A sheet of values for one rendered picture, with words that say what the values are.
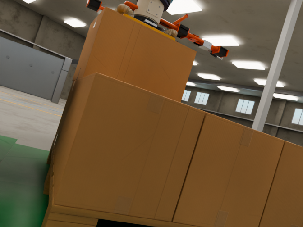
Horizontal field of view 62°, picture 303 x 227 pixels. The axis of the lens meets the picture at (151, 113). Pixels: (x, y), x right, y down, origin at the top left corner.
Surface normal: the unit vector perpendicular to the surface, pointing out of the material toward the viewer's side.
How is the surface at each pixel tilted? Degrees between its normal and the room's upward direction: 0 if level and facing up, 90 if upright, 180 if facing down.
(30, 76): 90
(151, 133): 90
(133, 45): 90
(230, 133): 90
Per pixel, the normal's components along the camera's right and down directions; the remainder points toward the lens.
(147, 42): 0.41, 0.11
